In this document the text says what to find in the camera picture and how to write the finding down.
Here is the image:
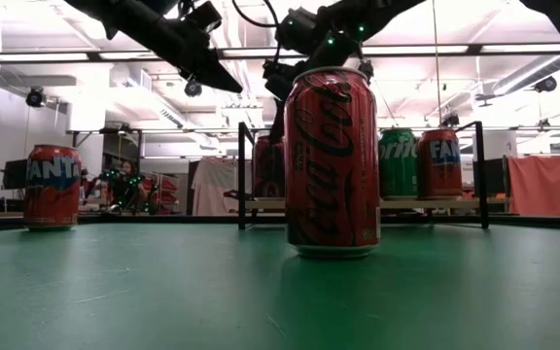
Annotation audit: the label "green table mat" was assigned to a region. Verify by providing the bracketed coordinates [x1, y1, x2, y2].
[0, 223, 560, 350]

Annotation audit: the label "wooden shelf black frame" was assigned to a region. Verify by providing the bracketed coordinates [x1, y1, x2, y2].
[221, 120, 513, 230]

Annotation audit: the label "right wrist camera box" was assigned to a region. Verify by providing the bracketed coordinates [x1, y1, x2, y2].
[274, 7, 321, 55]

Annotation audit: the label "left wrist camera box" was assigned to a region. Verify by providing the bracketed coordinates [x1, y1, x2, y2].
[185, 0, 223, 33]

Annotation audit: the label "red Fanta strawberry can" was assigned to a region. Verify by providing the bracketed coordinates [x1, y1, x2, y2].
[22, 143, 83, 232]
[416, 128, 464, 201]

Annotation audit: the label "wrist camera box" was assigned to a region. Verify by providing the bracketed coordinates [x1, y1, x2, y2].
[185, 0, 223, 33]
[274, 7, 321, 55]

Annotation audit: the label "black monitor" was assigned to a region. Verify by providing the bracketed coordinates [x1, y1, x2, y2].
[472, 157, 508, 198]
[2, 158, 28, 191]

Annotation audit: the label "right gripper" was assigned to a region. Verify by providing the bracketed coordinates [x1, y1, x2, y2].
[262, 30, 364, 145]

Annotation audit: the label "red storage bins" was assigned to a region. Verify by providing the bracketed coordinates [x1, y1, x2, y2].
[141, 172, 182, 215]

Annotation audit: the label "person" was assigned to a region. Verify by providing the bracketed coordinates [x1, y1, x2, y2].
[114, 159, 140, 205]

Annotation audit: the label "red Coca-Cola Zero can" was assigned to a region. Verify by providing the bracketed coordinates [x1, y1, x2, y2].
[283, 65, 383, 261]
[252, 134, 287, 200]

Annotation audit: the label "background robot arms green lights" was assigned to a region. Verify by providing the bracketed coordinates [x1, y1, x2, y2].
[99, 167, 159, 215]

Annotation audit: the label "white cloth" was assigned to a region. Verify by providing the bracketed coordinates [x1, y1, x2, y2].
[190, 156, 242, 218]

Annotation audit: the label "black camera cable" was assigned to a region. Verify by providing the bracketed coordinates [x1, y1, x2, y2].
[232, 0, 282, 29]

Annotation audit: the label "black metal rack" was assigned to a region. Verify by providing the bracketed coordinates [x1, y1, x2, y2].
[65, 126, 144, 215]

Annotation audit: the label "green Sprite can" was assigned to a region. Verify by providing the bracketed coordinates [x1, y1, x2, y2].
[378, 127, 420, 201]

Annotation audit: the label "red cloth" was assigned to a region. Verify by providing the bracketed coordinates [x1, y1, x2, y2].
[507, 153, 560, 219]

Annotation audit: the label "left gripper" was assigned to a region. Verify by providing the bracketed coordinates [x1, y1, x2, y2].
[160, 18, 245, 94]

